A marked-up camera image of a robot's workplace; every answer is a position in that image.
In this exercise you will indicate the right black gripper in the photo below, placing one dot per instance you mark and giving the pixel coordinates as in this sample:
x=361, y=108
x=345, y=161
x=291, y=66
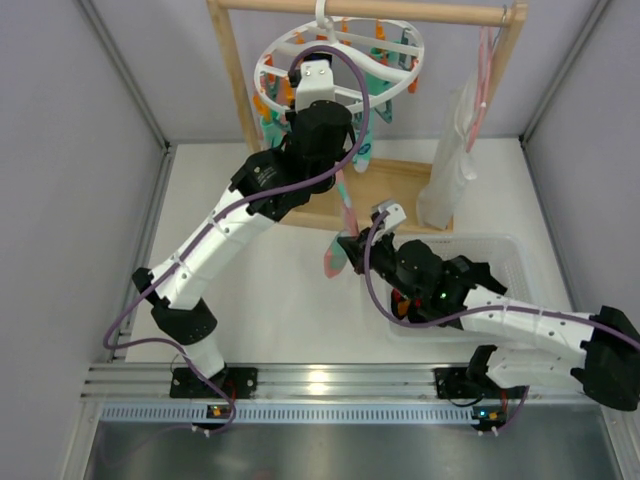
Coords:
x=361, y=251

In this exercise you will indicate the pink teal sock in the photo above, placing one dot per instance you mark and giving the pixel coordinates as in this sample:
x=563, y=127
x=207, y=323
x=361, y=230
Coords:
x=335, y=258

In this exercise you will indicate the mint green sock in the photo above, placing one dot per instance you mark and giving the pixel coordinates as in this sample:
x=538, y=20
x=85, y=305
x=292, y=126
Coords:
x=273, y=131
x=384, y=111

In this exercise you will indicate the white round clip hanger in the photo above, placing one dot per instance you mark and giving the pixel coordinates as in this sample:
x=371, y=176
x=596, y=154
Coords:
x=345, y=75

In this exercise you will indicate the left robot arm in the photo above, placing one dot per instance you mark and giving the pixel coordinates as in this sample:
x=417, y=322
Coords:
x=261, y=193

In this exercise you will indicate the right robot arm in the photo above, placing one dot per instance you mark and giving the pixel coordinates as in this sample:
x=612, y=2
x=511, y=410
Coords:
x=596, y=354

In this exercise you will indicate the red black argyle sock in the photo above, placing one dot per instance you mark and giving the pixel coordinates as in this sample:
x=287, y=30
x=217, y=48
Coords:
x=406, y=309

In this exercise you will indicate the white cloth garment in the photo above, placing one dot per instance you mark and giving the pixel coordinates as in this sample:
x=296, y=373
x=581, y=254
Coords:
x=452, y=167

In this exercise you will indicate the white plastic basket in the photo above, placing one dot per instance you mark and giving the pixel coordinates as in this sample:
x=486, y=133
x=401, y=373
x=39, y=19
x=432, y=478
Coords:
x=508, y=262

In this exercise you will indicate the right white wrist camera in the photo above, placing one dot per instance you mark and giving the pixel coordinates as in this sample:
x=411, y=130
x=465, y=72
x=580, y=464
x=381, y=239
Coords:
x=388, y=215

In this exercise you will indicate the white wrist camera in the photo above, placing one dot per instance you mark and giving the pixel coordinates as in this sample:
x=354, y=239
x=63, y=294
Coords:
x=388, y=215
x=316, y=84

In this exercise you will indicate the wooden clothes rack frame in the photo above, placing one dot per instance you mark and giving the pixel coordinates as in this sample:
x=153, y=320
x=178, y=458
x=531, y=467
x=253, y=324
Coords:
x=397, y=178

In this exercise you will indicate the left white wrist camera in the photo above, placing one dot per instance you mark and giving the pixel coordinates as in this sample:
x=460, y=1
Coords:
x=316, y=84

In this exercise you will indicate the aluminium mounting rail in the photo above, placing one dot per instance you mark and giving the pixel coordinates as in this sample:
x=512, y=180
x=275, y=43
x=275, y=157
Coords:
x=289, y=382

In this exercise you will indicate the pink wire hanger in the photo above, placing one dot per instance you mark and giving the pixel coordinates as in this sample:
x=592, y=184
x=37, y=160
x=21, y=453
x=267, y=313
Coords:
x=484, y=73

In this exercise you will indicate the perforated cable duct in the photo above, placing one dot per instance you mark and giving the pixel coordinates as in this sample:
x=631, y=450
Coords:
x=292, y=413

